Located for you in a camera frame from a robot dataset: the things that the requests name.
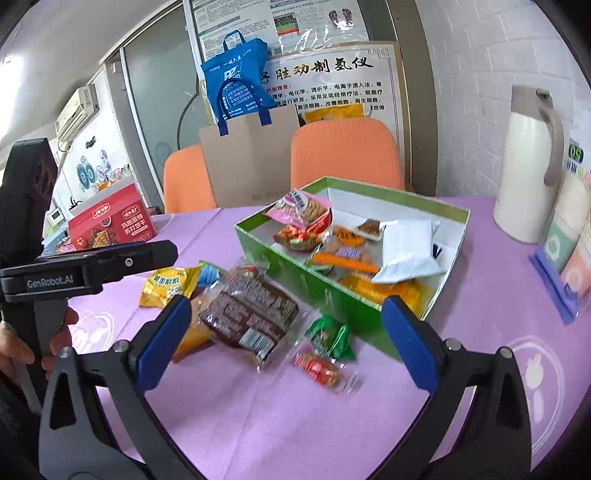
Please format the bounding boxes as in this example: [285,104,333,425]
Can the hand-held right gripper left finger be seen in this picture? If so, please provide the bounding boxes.
[39,294,204,480]

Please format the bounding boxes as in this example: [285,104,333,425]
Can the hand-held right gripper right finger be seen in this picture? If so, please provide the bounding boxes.
[365,295,532,480]

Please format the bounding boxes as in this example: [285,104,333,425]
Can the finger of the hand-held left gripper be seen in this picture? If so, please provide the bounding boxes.
[85,240,178,283]

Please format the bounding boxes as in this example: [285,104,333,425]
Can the yellow cracker packet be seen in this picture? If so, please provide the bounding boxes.
[139,267,201,309]

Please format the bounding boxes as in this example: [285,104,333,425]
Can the yellow transparent snack packet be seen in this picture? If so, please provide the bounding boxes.
[339,272,423,315]

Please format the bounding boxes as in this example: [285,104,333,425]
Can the blue green snack packet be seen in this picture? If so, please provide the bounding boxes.
[196,261,228,289]

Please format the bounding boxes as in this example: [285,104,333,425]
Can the green candy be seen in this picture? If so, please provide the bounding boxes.
[305,314,355,361]

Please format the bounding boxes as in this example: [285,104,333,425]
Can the dark brown bread packet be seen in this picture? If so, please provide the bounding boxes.
[198,265,300,367]

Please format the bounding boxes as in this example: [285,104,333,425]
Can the red candy clear wrapper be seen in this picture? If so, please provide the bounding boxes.
[293,348,361,393]

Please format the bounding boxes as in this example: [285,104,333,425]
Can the orange snack packet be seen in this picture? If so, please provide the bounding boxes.
[307,247,382,275]

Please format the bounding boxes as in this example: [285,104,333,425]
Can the green cardboard box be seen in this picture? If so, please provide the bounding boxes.
[235,176,472,361]

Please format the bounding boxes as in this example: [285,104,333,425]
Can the small brown cake packet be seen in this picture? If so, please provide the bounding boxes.
[355,218,386,240]

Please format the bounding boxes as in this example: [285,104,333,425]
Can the clear packet of orange crisps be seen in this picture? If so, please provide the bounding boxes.
[323,224,365,250]

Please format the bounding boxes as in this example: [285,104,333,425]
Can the pink cracker packet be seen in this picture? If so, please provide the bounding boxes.
[265,188,334,234]

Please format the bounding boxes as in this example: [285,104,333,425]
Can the person's left hand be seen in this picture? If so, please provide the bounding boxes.
[0,307,80,386]

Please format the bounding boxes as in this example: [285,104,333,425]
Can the red cracker box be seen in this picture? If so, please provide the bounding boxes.
[68,181,155,250]

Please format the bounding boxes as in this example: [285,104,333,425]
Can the orange chair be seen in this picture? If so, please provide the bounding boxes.
[290,117,406,192]
[164,144,218,214]

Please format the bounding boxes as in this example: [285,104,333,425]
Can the white air conditioner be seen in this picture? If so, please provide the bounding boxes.
[54,85,100,141]

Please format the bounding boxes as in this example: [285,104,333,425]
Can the purple tablecloth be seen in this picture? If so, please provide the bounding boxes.
[41,194,591,480]

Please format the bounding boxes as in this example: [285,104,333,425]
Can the pack of paper cups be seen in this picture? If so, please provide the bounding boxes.
[530,138,591,324]

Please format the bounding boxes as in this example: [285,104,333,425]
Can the cream thermos jug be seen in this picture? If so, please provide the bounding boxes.
[494,85,566,244]

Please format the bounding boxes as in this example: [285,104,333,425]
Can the blue tote bag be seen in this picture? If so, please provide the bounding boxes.
[200,30,278,125]

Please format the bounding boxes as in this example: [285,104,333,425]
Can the white info poster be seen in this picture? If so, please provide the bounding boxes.
[185,0,370,61]

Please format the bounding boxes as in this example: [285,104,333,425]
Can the brown paper bag blue handles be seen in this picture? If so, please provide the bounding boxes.
[198,78,301,208]

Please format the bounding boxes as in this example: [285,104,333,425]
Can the wall poster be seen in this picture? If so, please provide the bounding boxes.
[261,41,402,139]

